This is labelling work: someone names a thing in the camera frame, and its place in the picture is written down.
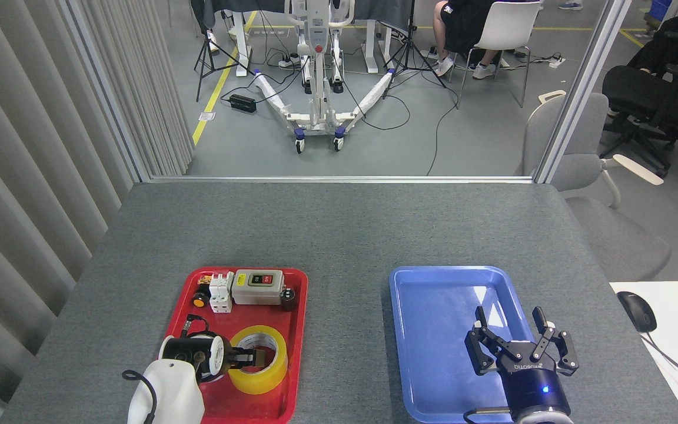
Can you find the yellow tape roll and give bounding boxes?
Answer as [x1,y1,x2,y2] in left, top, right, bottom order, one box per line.
[228,325,288,395]

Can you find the red plastic tray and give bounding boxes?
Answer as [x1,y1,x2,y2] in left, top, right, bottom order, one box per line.
[139,267,309,424]

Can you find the blue plastic tray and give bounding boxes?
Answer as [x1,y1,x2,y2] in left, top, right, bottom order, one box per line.
[389,266,559,423]

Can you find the white circuit breaker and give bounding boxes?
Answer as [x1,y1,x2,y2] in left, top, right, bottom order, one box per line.
[209,271,235,314]

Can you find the black computer mouse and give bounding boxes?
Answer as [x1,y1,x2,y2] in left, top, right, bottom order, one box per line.
[617,291,657,333]

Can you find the white desk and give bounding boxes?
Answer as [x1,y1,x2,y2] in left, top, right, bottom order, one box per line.
[610,281,678,424]

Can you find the grey office chair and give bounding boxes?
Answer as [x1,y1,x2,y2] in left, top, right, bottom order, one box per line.
[521,90,672,282]

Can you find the black office chair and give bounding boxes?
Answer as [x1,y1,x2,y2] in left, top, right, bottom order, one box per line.
[601,29,678,177]

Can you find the white stand on wheels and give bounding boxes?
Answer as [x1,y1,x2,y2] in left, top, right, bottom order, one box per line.
[254,0,396,155]

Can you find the black tripod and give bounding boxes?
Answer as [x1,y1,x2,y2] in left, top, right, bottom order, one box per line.
[382,0,447,100]
[194,16,255,102]

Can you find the white plastic chair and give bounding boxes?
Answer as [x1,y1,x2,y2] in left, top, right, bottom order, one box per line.
[448,1,541,110]

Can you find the seated person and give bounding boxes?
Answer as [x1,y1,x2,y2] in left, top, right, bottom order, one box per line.
[431,0,500,80]

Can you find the grey push button switch box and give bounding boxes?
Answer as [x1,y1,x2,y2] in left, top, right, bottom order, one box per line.
[231,269,285,306]

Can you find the silver frame rail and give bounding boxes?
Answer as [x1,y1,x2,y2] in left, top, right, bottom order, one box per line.
[149,174,535,184]

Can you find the silver frame post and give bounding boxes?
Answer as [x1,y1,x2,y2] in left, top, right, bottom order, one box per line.
[533,0,634,184]

